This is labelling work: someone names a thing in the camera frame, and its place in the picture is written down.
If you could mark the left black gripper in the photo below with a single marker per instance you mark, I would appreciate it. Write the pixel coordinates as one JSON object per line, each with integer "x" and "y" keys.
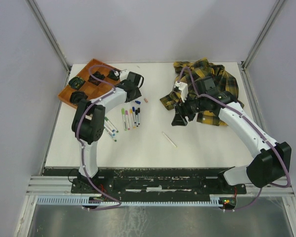
{"x": 138, "y": 94}

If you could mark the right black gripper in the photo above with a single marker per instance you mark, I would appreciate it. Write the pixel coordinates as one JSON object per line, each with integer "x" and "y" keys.
{"x": 181, "y": 111}

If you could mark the black cap marker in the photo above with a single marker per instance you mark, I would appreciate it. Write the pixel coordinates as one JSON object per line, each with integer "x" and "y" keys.
{"x": 136, "y": 116}

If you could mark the pink cap white marker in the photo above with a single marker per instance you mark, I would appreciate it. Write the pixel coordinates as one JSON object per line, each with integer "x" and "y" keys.
{"x": 169, "y": 140}

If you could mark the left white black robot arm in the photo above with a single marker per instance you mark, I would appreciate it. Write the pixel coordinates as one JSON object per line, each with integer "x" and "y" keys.
{"x": 89, "y": 119}

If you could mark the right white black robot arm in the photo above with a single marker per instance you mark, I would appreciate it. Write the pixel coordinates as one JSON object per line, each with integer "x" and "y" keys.
{"x": 271, "y": 160}

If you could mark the yellow cap marker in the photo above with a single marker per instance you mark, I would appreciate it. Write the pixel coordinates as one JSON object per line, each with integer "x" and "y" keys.
{"x": 132, "y": 118}

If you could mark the orange compartment tray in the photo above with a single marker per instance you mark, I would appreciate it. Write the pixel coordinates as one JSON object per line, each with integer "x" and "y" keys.
{"x": 86, "y": 83}

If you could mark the light blue cap marker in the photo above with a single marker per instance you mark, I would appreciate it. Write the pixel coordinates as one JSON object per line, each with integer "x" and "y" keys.
{"x": 108, "y": 128}

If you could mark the dark green cap marker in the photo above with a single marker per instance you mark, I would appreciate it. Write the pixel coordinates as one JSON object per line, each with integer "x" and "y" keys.
{"x": 110, "y": 134}

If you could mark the yellow plaid shirt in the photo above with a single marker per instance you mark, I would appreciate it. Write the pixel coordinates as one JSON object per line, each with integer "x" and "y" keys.
{"x": 204, "y": 77}

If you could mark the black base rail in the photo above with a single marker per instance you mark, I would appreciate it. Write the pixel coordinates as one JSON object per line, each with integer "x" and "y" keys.
{"x": 158, "y": 184}

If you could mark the white cable duct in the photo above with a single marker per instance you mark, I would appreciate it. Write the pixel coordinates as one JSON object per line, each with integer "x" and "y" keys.
{"x": 87, "y": 201}

